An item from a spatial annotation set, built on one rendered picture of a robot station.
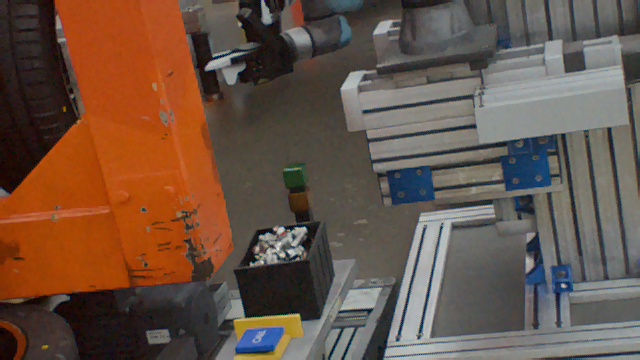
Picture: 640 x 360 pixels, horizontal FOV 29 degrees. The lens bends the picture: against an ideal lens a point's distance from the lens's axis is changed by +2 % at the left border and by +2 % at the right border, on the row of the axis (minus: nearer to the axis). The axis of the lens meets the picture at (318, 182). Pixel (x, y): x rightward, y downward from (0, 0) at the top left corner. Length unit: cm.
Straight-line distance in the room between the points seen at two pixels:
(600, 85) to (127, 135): 85
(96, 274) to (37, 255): 12
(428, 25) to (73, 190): 73
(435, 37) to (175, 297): 76
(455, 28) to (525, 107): 23
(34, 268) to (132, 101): 40
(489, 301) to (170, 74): 93
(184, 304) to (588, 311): 83
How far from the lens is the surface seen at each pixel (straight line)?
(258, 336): 209
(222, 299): 319
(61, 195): 233
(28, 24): 261
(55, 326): 230
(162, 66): 216
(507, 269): 287
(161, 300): 256
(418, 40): 235
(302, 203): 235
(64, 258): 235
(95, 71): 220
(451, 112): 239
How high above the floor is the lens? 132
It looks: 17 degrees down
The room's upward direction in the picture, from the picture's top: 11 degrees counter-clockwise
